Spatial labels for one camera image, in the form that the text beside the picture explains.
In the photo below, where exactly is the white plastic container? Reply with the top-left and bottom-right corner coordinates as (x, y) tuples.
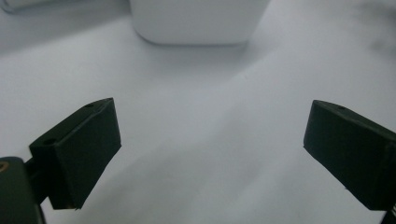
(129, 0), (271, 47)

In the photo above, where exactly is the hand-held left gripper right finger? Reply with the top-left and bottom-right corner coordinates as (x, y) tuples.
(303, 99), (396, 212)

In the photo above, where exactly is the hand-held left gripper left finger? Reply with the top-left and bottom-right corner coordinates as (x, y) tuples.
(23, 97), (122, 211)

